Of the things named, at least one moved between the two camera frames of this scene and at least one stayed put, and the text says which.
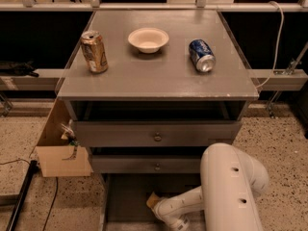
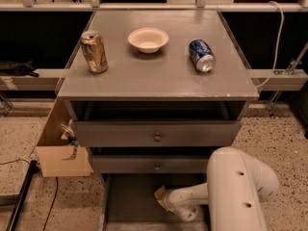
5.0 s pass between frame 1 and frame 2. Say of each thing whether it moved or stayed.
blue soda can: stayed
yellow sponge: moved
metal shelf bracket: stayed
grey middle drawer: stayed
